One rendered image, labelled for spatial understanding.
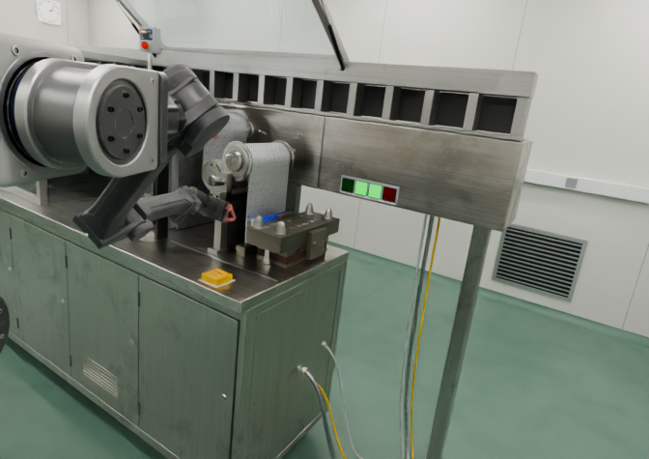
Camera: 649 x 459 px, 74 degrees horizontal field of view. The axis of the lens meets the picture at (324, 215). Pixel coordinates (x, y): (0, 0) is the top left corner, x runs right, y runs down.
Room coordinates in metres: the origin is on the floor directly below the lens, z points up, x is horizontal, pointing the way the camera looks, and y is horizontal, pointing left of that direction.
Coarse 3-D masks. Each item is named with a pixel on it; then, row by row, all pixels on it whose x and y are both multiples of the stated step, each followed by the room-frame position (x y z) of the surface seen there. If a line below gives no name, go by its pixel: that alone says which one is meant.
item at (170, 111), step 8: (160, 72) 0.55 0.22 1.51; (160, 80) 0.54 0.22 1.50; (160, 88) 0.54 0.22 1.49; (160, 96) 0.54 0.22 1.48; (168, 96) 0.59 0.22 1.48; (160, 104) 0.54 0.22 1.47; (168, 104) 0.57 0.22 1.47; (176, 104) 0.61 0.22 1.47; (160, 112) 0.54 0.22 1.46; (168, 112) 0.57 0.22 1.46; (176, 112) 0.59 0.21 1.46; (160, 120) 0.54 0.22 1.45; (168, 120) 0.57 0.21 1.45; (176, 120) 0.59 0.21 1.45; (184, 120) 0.62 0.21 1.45; (160, 128) 0.54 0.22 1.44; (168, 128) 0.57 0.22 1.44; (176, 128) 0.59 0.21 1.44; (160, 136) 0.54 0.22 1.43; (168, 136) 0.58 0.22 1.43; (176, 136) 0.62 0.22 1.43; (160, 144) 0.54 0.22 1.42; (160, 152) 0.54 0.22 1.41; (160, 160) 0.54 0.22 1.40
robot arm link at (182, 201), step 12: (180, 192) 1.18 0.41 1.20; (192, 192) 1.26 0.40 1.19; (144, 204) 0.95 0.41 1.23; (156, 204) 1.00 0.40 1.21; (168, 204) 1.06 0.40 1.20; (180, 204) 1.13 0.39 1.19; (192, 204) 1.21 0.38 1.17; (144, 216) 0.92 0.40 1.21; (156, 216) 1.02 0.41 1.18; (144, 228) 0.88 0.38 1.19; (132, 240) 0.86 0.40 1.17
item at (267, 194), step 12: (252, 180) 1.56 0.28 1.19; (264, 180) 1.62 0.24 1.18; (276, 180) 1.68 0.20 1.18; (252, 192) 1.56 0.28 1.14; (264, 192) 1.62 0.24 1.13; (276, 192) 1.69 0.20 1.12; (252, 204) 1.57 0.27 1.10; (264, 204) 1.63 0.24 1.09; (276, 204) 1.69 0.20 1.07; (252, 216) 1.57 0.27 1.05
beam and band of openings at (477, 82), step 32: (160, 64) 2.30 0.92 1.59; (192, 64) 2.18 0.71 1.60; (224, 64) 2.07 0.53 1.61; (256, 64) 1.97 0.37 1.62; (288, 64) 1.89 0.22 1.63; (320, 64) 1.81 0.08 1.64; (352, 64) 1.73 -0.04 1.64; (384, 64) 1.66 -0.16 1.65; (224, 96) 2.17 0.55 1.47; (256, 96) 2.06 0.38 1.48; (288, 96) 1.88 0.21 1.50; (320, 96) 1.80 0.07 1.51; (352, 96) 1.73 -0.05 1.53; (384, 96) 1.66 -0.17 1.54; (416, 96) 1.67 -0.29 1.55; (448, 96) 1.61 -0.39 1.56; (480, 96) 1.51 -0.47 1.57; (512, 96) 1.43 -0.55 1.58; (448, 128) 1.53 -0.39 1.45; (480, 128) 1.54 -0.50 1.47; (512, 128) 1.42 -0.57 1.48
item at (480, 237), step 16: (480, 240) 1.58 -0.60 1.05; (480, 256) 1.57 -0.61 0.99; (480, 272) 1.58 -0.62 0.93; (464, 288) 1.59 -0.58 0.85; (464, 304) 1.59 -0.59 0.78; (464, 320) 1.58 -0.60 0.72; (464, 336) 1.57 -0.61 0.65; (448, 352) 1.60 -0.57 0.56; (464, 352) 1.60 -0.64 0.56; (448, 368) 1.59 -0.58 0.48; (448, 384) 1.58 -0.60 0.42; (448, 400) 1.58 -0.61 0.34; (448, 416) 1.57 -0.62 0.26; (432, 432) 1.60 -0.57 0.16; (432, 448) 1.59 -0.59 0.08
